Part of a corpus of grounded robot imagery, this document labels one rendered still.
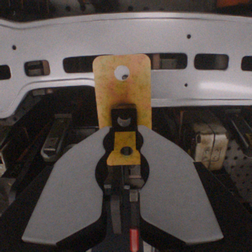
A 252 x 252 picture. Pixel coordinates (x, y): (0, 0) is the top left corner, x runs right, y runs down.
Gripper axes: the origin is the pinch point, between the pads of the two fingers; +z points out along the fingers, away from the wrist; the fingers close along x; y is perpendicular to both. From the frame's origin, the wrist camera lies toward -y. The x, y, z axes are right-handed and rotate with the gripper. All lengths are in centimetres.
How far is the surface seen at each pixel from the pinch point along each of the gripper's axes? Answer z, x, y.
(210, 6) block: 58, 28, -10
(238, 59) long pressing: 27.0, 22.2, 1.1
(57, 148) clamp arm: 17.5, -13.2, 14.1
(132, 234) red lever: 11.1, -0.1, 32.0
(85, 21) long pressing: 27.6, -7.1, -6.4
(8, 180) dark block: 13.9, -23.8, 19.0
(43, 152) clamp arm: 16.6, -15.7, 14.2
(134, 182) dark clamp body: 18.0, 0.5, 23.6
